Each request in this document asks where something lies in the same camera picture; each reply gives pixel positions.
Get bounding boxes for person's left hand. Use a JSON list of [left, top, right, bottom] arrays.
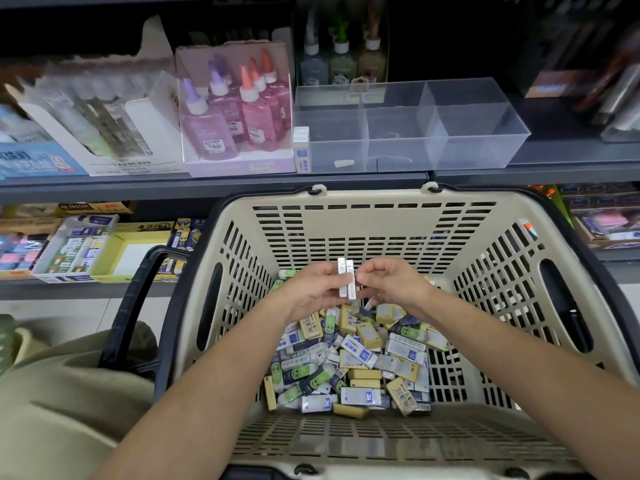
[[270, 261, 353, 324]]

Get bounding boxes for person's right hand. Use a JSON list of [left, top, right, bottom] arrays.
[[353, 257, 436, 314]]

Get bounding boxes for pile of erasers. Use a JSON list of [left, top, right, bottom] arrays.
[[262, 269, 451, 421]]

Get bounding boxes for grey store shelves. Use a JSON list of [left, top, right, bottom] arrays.
[[0, 0, 640, 301]]

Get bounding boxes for beige shopping basket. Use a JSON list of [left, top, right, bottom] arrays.
[[98, 181, 640, 480]]

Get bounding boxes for person's left forearm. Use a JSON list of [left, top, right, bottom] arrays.
[[90, 309, 301, 480]]

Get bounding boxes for person's right forearm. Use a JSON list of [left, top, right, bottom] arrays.
[[415, 289, 640, 480]]

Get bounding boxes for pink glue display box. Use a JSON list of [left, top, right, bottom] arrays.
[[175, 39, 298, 179]]

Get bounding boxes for yellow empty display box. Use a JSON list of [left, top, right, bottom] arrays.
[[92, 223, 173, 281]]

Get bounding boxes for white glue display box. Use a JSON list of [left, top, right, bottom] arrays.
[[5, 15, 186, 178]]

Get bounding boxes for white eraser display box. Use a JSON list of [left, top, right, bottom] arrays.
[[32, 215, 121, 284]]

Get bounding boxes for dark blue yellow packets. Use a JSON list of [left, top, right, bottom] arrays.
[[160, 217, 208, 276]]

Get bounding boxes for clear plastic divider tray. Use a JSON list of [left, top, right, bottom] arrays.
[[293, 77, 532, 176]]

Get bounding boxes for pink glue bottle orange cap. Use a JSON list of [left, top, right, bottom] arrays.
[[250, 57, 291, 136], [260, 47, 293, 116], [238, 65, 281, 153]]

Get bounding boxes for pink glue bottle purple cap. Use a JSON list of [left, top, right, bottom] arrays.
[[180, 77, 241, 161], [208, 59, 249, 141]]

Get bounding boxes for translucent glue bottle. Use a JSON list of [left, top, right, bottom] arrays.
[[358, 5, 389, 84], [298, 7, 331, 88], [330, 9, 359, 86]]

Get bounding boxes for row of clear glue bottles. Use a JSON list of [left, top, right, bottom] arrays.
[[40, 75, 151, 156]]

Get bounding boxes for pink stationery packets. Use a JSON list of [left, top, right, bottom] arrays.
[[0, 229, 51, 276]]

